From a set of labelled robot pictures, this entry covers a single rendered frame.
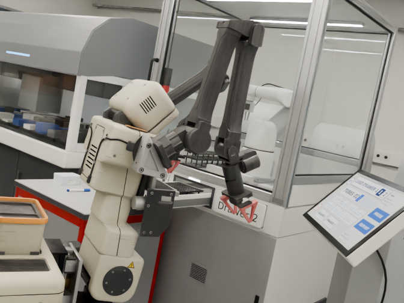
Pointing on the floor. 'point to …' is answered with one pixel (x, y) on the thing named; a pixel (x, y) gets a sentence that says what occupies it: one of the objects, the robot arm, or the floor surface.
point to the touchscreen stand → (358, 279)
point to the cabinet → (239, 263)
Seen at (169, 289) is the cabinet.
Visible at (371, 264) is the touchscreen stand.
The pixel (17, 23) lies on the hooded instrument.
